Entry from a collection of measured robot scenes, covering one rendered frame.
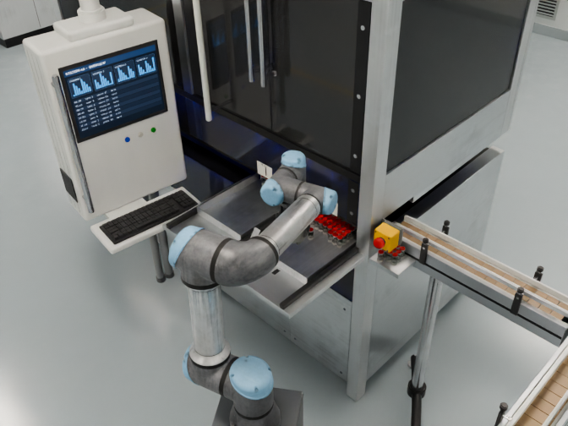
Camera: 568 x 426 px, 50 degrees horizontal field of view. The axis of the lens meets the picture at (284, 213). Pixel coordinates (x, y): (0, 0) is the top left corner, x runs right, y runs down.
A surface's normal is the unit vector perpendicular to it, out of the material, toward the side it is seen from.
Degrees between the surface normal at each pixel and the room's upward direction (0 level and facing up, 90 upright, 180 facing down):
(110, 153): 90
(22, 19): 90
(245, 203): 0
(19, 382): 0
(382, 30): 90
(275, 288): 0
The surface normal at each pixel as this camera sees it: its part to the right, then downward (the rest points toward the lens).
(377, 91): -0.70, 0.45
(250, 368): 0.09, -0.75
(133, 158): 0.62, 0.47
